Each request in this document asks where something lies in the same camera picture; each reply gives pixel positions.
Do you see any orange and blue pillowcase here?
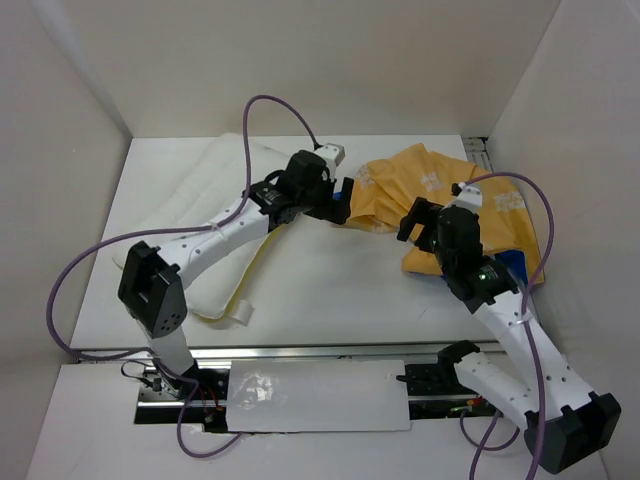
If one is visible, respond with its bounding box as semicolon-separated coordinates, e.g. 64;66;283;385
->
344;143;547;288

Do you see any white pillow yellow trim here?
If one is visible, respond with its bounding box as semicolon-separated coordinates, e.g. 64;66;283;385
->
120;133;285;330

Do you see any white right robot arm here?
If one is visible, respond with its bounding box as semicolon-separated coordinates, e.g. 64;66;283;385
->
397;192;622;474

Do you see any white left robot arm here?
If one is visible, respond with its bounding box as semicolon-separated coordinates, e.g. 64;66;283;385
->
118;144;354;399

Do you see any white cover plate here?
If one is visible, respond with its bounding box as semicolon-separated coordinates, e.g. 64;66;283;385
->
226;360;411;433

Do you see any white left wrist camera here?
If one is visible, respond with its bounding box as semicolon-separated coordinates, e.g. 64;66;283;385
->
314;143;345;180

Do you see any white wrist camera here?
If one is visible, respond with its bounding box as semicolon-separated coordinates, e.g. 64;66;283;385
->
447;182;483;214
314;143;345;180

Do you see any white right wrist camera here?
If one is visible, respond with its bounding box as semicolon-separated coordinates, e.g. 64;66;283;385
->
447;182;483;214

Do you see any aluminium side rail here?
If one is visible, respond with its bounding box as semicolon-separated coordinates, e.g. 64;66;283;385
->
461;137;493;172

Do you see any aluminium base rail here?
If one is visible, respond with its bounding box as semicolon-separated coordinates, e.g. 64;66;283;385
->
74;341;506;426

